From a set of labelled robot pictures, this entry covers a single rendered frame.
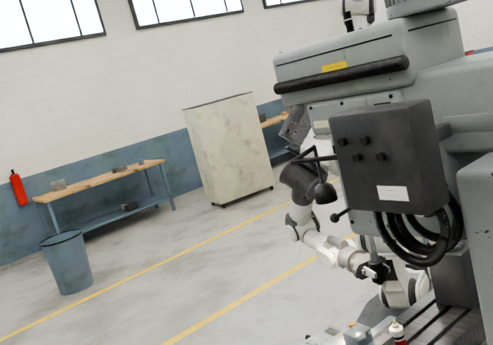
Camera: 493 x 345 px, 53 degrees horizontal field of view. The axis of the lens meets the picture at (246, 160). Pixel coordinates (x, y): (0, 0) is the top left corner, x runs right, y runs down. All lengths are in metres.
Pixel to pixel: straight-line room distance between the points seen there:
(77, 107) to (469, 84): 8.09
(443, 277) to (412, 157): 0.90
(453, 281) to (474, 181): 0.76
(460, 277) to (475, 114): 0.74
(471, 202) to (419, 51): 0.38
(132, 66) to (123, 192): 2.28
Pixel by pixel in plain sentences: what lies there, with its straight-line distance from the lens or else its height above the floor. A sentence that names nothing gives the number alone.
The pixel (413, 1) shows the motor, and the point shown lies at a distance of 1.23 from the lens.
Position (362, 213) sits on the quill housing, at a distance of 1.48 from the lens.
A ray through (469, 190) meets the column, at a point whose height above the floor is 1.52.
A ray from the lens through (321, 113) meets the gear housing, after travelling 1.43.
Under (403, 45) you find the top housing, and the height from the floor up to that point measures 1.83.
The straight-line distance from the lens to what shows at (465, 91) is 1.18.
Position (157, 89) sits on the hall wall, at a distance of 9.50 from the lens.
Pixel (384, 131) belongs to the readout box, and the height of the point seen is 1.68.
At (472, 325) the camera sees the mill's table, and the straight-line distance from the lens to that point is 1.75.
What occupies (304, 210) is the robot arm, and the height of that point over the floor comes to 1.29.
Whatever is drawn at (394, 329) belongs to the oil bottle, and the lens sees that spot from 1.59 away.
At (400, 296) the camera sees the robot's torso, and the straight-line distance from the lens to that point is 2.47.
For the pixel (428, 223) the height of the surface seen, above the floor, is 1.39.
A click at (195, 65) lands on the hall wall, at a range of 9.98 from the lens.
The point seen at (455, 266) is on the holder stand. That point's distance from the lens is 1.77.
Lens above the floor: 1.85
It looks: 9 degrees down
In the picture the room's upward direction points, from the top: 15 degrees counter-clockwise
